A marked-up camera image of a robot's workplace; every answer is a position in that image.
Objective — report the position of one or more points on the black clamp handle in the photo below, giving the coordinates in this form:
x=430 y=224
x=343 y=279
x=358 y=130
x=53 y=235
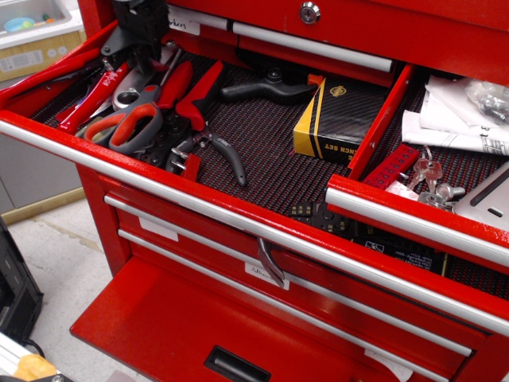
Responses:
x=271 y=87

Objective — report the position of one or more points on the open red tool drawer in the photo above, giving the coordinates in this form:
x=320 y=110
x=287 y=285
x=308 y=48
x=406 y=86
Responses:
x=304 y=244

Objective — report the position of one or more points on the silver metal plate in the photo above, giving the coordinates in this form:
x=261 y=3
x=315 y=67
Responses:
x=488 y=202

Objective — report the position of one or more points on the black crimper die set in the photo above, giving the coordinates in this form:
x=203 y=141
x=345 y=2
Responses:
x=317 y=215

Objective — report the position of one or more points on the plastic bag of bolts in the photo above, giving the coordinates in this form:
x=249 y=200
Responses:
x=491 y=99

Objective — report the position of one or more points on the open red bottom drawer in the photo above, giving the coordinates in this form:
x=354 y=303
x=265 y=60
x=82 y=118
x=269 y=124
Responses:
x=165 y=324

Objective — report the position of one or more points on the silver key bunch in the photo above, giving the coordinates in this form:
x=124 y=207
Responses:
x=427 y=169

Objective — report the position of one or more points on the red hex key holder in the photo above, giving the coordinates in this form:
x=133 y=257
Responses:
x=388 y=171

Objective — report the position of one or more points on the red tool chest cabinet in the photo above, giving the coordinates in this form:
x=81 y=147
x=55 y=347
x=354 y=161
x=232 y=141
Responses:
x=368 y=41

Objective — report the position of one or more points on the silver utility knife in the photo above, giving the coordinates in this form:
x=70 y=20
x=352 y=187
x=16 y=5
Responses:
x=131 y=87

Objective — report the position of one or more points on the grey handled small pliers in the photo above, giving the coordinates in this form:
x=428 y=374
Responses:
x=181 y=152

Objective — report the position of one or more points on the white folded paper manual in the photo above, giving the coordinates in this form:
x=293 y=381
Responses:
x=448 y=118

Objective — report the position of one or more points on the red handled crimping pliers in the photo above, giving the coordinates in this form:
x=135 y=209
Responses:
x=186 y=114

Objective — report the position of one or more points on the white toy sink unit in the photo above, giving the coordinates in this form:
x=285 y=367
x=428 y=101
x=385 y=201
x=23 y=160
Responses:
x=34 y=34

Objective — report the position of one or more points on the red grey handled scissors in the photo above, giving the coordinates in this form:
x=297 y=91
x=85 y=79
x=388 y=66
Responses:
x=127 y=129

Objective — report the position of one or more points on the silver cabinet lock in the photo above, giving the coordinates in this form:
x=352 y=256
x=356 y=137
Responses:
x=309 y=13

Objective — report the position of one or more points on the black case on floor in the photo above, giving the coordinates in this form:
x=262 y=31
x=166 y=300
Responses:
x=21 y=298

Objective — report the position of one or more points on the red handled wire stripper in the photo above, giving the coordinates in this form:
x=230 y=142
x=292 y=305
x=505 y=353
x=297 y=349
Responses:
x=111 y=73

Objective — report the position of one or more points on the black yellow wrench set box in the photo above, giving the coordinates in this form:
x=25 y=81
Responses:
x=337 y=119

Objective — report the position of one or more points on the red glue tube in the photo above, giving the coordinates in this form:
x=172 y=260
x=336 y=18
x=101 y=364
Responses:
x=156 y=66

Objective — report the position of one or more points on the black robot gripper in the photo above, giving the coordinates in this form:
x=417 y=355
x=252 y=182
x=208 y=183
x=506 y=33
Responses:
x=141 y=26

